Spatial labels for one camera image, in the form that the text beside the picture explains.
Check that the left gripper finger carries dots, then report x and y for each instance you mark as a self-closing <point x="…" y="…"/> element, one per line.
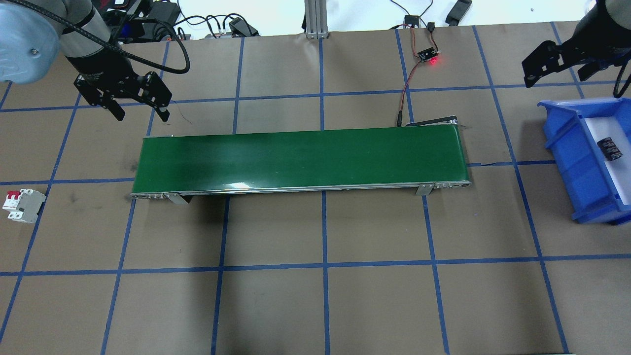
<point x="116" y="110"/>
<point x="163" y="113"/>

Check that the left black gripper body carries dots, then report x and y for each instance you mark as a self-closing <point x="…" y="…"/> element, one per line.
<point x="100" y="67"/>

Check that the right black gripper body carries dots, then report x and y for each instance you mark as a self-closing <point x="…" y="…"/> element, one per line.
<point x="598" y="43"/>

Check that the dark brown cylindrical capacitor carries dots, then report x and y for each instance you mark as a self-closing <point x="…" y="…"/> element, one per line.
<point x="609" y="149"/>

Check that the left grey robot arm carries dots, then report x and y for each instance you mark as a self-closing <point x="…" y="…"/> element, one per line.
<point x="35" y="32"/>

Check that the green conveyor belt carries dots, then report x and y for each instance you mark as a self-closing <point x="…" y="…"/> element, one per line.
<point x="425" y="157"/>

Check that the blue plastic bin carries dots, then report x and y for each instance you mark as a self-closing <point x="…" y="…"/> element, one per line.
<point x="583" y="172"/>

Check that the white red circuit breaker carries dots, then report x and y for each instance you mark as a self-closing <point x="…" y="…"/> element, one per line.
<point x="24" y="205"/>

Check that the white foam bin liner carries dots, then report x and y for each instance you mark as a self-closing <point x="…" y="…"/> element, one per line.
<point x="612" y="137"/>

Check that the black power adapter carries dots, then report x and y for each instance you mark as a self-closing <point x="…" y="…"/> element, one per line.
<point x="457" y="12"/>

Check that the small sensor board red LED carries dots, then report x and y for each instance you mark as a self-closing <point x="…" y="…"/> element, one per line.
<point x="429" y="55"/>

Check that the aluminium frame post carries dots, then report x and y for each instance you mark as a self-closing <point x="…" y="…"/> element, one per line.
<point x="316" y="19"/>

